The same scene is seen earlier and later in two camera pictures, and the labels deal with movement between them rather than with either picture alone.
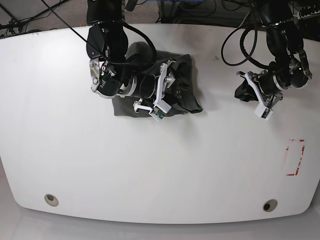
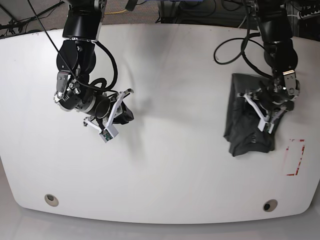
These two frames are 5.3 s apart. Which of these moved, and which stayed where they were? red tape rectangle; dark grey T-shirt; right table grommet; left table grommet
Moved: dark grey T-shirt
Stayed: red tape rectangle; left table grommet; right table grommet
